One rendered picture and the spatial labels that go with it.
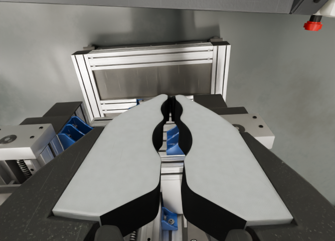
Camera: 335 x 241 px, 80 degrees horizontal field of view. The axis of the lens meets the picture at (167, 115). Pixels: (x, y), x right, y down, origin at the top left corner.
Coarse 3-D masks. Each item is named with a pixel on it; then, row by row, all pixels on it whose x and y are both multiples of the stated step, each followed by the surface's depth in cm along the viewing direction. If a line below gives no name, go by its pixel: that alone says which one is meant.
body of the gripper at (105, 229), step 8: (96, 232) 5; (104, 232) 5; (112, 232) 5; (120, 232) 5; (232, 232) 5; (240, 232) 5; (96, 240) 5; (104, 240) 5; (112, 240) 5; (120, 240) 5; (232, 240) 5; (240, 240) 5; (248, 240) 5
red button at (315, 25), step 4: (312, 16) 45; (316, 16) 45; (320, 16) 45; (308, 20) 47; (312, 20) 45; (316, 20) 45; (320, 20) 45; (304, 24) 47; (308, 24) 46; (312, 24) 45; (316, 24) 45; (320, 24) 45; (308, 28) 46; (312, 28) 45; (316, 28) 45; (320, 28) 45
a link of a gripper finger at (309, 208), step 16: (256, 144) 8; (272, 160) 7; (272, 176) 6; (288, 176) 6; (288, 192) 6; (304, 192) 6; (288, 208) 5; (304, 208) 5; (320, 208) 6; (288, 224) 5; (304, 224) 5; (320, 224) 5; (256, 240) 5; (272, 240) 5; (288, 240) 5; (304, 240) 5; (320, 240) 5
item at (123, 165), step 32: (160, 96) 11; (128, 128) 8; (160, 128) 9; (96, 160) 7; (128, 160) 7; (160, 160) 7; (64, 192) 6; (96, 192) 6; (128, 192) 6; (128, 224) 6
